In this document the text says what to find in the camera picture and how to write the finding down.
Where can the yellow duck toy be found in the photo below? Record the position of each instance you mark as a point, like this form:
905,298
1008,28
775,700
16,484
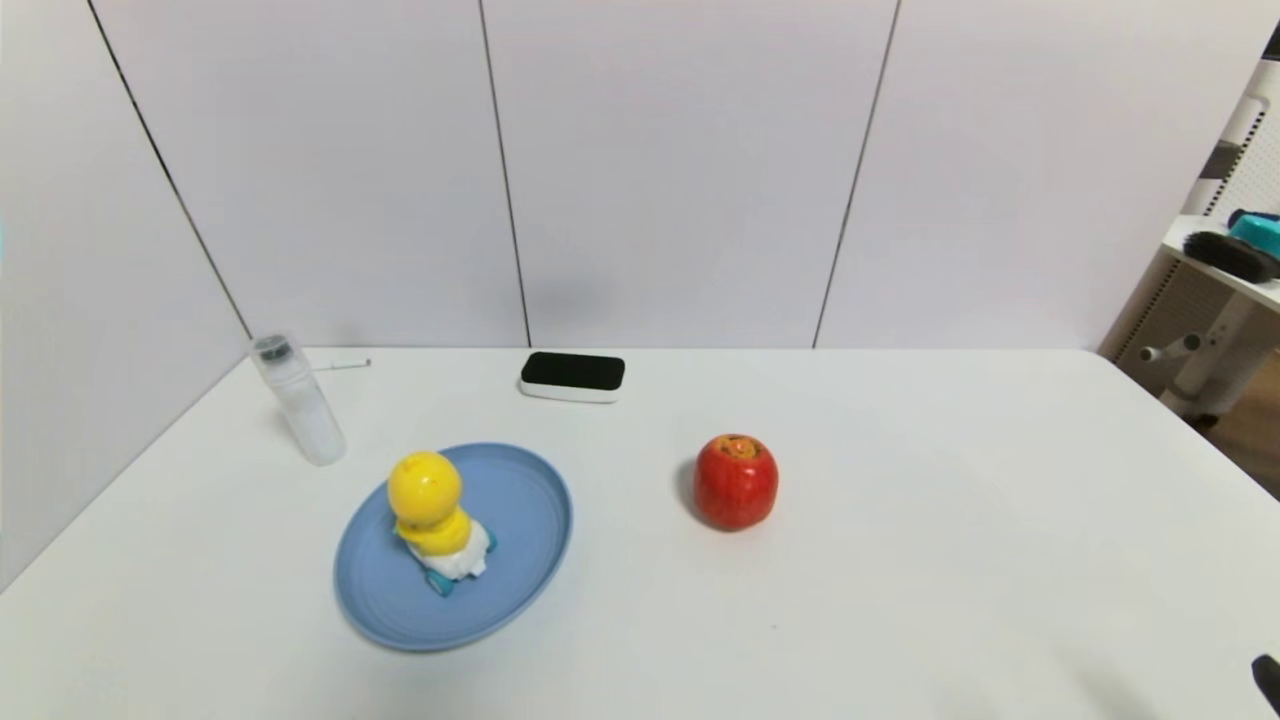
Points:
428,500

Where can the teal object on desk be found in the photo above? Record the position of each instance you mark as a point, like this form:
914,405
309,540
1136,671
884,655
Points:
1260,232

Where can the red apple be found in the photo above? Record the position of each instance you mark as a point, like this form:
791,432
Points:
736,485

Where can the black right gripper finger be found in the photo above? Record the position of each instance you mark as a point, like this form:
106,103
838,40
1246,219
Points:
1270,682

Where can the black brush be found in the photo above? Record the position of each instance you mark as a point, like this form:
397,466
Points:
1230,256

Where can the clear white plastic bottle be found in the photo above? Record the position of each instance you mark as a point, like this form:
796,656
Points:
300,405

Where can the blue plate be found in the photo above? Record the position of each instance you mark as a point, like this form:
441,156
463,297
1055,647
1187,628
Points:
530,520

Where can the white adjustable desk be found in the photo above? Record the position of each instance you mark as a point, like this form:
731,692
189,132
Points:
1215,345

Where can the black and white board eraser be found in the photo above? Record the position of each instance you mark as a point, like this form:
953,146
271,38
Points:
572,372

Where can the white marker pen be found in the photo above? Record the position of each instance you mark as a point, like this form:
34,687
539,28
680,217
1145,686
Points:
340,365

